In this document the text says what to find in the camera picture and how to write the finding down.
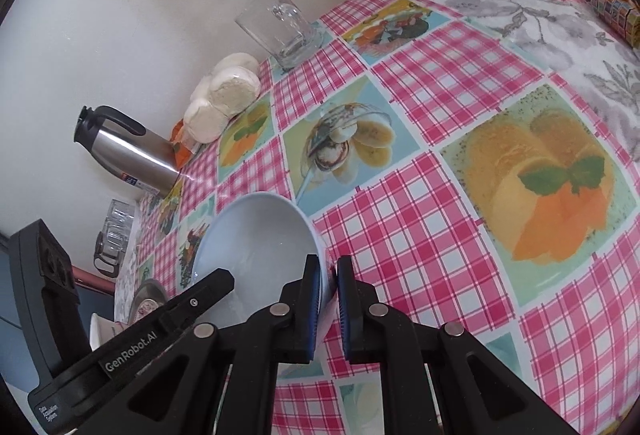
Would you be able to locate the glass beer mug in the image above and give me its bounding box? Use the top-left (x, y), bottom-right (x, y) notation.
top-left (234, 0), bottom-right (322, 71)

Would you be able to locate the light blue floral bowl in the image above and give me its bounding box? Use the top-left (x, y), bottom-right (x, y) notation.
top-left (192, 192), bottom-right (336, 339)

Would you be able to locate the grey floral cloth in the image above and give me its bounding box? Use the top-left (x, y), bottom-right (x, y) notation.
top-left (429, 0), bottom-right (639, 162)

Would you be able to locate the white square bowl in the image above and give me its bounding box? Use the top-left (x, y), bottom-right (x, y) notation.
top-left (89, 313), bottom-right (125, 351)

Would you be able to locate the bag of steamed buns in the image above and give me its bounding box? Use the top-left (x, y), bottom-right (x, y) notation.
top-left (182, 52), bottom-right (262, 143)

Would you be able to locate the upturned drinking glass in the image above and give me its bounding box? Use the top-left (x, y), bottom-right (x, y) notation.
top-left (102, 199), bottom-right (134, 241)

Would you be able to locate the floral rimmed round plate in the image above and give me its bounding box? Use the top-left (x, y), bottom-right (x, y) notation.
top-left (134, 297), bottom-right (160, 321)

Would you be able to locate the stainless steel thermos jug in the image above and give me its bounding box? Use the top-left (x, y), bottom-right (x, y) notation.
top-left (74, 106), bottom-right (179, 198)

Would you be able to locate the checkered picture tablecloth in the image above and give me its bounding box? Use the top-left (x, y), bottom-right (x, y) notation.
top-left (132, 0), bottom-right (639, 434)

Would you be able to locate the orange snack packet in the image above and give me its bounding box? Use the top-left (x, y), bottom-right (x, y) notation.
top-left (169, 120), bottom-right (201, 170)

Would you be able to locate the stainless steel round pan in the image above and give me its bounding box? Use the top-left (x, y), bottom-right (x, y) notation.
top-left (128, 279), bottom-right (168, 325)

